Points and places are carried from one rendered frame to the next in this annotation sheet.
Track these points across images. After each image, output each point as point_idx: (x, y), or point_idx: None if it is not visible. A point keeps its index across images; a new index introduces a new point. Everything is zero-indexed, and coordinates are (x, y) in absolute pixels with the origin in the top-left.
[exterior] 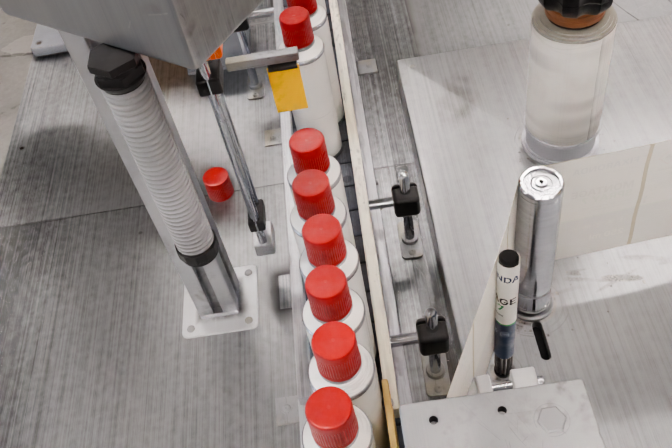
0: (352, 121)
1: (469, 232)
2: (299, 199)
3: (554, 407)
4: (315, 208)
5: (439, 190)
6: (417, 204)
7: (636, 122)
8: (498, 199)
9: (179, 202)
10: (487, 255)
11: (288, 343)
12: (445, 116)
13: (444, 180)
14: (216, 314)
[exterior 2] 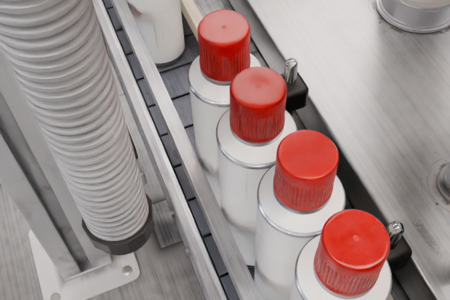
0: (195, 11)
1: (363, 118)
2: (248, 114)
3: None
4: (270, 123)
5: (312, 76)
6: (306, 95)
7: None
8: (379, 76)
9: (114, 160)
10: (394, 140)
11: (185, 288)
12: None
13: (313, 64)
14: (84, 272)
